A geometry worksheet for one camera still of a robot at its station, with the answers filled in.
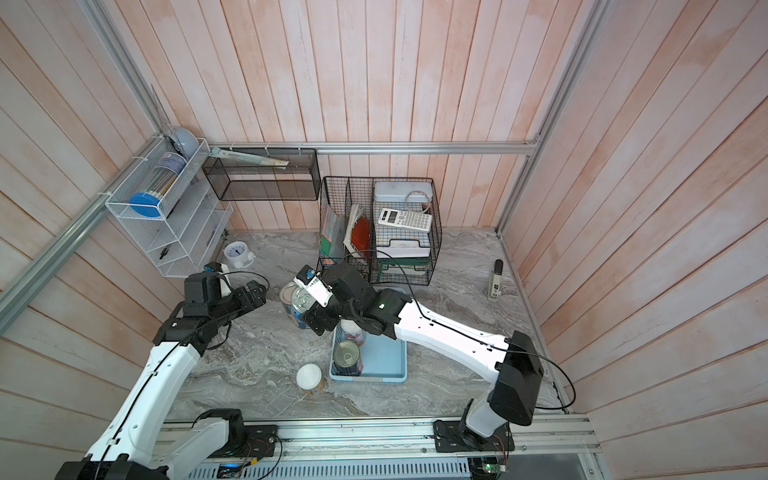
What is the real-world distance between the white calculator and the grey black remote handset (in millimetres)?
308

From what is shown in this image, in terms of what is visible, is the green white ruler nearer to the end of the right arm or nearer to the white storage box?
the white storage box

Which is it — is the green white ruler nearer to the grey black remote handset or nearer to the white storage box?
the white storage box

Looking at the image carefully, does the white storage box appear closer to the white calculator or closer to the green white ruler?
the white calculator

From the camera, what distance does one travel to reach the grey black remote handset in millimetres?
1002

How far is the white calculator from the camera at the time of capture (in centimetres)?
94
